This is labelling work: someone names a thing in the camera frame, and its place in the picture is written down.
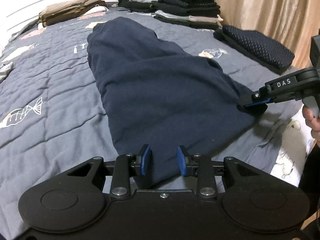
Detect crumpled grey t-shirt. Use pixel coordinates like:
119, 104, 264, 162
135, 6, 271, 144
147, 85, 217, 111
0, 61, 13, 83

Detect stack of folded dark clothes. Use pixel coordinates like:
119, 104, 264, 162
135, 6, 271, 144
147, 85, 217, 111
153, 0, 223, 30

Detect navy t-shirt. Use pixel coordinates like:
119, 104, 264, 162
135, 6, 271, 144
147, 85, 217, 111
86, 16, 255, 190

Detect black folded cloth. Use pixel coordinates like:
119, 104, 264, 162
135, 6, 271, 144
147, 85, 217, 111
213, 29, 285, 75

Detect person's right hand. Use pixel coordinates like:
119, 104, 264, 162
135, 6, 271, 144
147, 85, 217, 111
303, 105, 320, 140

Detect white printed bed sheet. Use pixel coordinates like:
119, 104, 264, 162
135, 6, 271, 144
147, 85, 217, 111
270, 110, 315, 188

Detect black folded pants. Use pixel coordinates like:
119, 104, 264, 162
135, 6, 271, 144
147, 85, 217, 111
122, 0, 160, 12

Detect grey quilted bedspread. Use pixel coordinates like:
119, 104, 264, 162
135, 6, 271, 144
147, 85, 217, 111
0, 5, 304, 240

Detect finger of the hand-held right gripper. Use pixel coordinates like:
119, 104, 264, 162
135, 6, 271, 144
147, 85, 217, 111
237, 90, 270, 108
239, 104, 268, 115

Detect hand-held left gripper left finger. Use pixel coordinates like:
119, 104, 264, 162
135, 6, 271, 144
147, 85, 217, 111
67, 144, 152, 200

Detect navy dotted folded sweater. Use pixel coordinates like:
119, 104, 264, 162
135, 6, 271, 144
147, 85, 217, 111
222, 25, 295, 69

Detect beige curtain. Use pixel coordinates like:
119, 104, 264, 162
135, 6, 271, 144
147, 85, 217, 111
212, 0, 320, 69

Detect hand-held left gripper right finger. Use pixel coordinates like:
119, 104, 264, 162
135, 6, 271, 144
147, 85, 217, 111
176, 145, 260, 200

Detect dark grey cloth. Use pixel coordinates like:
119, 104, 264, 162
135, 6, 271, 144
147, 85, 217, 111
9, 20, 40, 43

